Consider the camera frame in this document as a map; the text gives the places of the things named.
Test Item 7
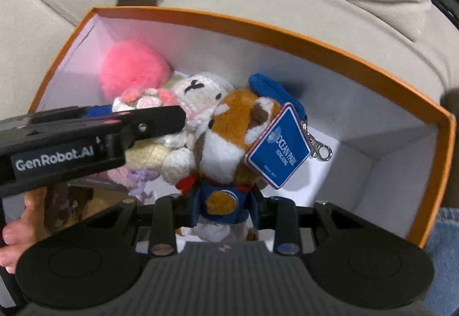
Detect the person's left hand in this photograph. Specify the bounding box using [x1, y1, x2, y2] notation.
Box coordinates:
[0, 187, 50, 275]

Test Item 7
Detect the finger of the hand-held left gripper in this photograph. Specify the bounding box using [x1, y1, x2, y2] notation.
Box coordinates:
[121, 105, 187, 151]

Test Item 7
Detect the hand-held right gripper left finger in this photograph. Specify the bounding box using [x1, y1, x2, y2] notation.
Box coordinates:
[81, 194, 196, 257]

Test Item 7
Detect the pink fluffy plush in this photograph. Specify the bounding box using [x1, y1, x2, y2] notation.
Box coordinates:
[100, 42, 174, 102]

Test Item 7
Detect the white crochet bunny bouquet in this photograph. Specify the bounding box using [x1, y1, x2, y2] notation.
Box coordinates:
[108, 71, 236, 204]

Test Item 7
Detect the person's jeans leg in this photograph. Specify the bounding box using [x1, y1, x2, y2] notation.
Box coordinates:
[423, 206, 459, 302]

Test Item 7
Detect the red panda plush toy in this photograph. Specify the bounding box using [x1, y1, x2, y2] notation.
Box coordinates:
[176, 73, 332, 243]

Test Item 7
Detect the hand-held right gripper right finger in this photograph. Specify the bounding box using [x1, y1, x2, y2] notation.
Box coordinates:
[251, 195, 361, 256]

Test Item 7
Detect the orange cardboard box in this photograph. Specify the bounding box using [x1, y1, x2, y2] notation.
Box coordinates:
[27, 7, 456, 248]

